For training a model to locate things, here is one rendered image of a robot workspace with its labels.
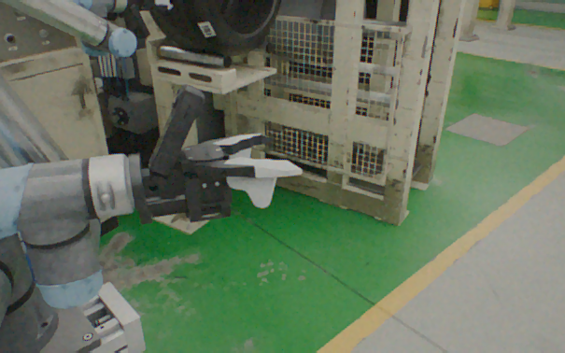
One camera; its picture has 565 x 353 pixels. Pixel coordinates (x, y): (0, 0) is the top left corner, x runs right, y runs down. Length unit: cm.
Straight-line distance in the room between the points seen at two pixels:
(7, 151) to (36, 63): 133
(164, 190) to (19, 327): 37
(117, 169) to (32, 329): 38
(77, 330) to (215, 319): 102
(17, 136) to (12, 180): 11
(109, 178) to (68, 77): 153
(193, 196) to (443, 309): 154
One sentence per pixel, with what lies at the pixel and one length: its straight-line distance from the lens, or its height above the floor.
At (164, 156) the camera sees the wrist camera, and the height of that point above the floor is 108.
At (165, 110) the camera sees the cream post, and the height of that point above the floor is 61.
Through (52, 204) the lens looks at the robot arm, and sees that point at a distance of 56.
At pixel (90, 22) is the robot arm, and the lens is 130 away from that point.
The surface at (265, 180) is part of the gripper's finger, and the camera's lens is 54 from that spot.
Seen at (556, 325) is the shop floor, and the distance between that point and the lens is 209.
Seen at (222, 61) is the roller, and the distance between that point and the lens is 173.
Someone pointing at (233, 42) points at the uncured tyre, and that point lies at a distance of 175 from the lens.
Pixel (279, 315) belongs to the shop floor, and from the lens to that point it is 184.
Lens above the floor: 131
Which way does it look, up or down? 28 degrees down
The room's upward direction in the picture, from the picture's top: straight up
